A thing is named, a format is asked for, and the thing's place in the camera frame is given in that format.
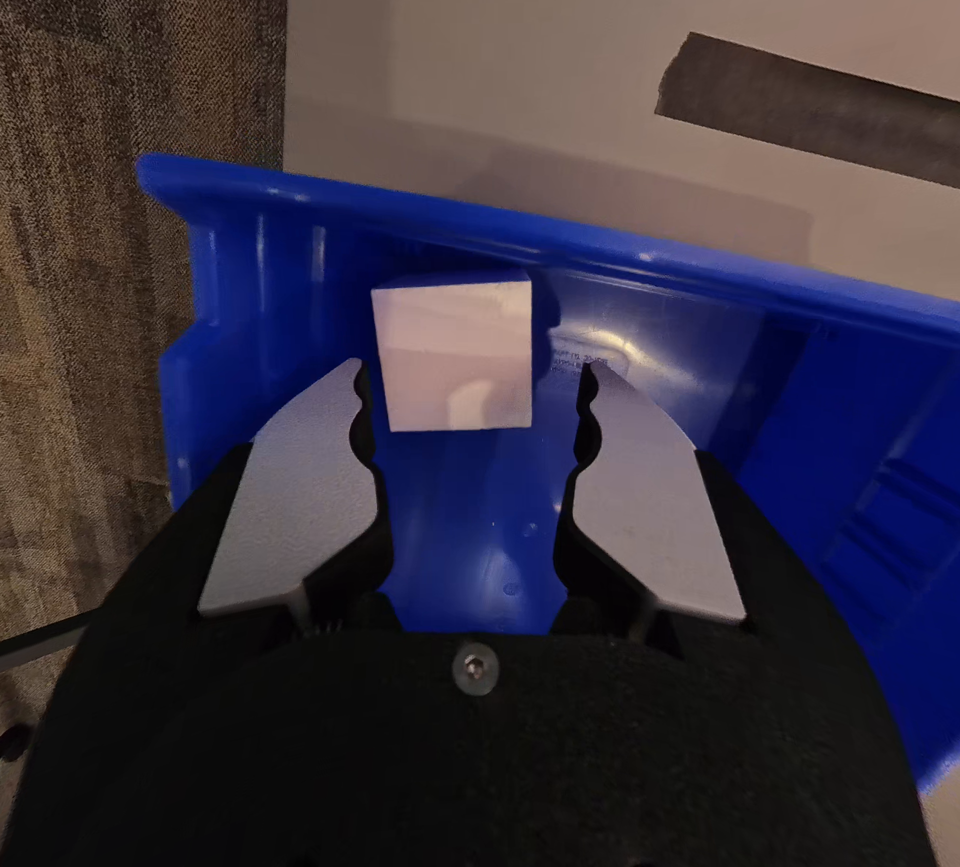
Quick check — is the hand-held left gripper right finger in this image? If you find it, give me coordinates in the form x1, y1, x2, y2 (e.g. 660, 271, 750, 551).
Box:
552, 359, 749, 642

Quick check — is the blue plastic bin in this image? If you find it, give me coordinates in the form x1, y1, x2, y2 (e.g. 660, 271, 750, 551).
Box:
135, 153, 960, 801

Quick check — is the white foam cube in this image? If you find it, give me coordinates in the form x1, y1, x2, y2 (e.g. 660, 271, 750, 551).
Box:
371, 270, 535, 433

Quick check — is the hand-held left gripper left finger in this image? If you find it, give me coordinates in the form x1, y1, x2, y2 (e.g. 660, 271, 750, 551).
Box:
197, 357, 396, 637

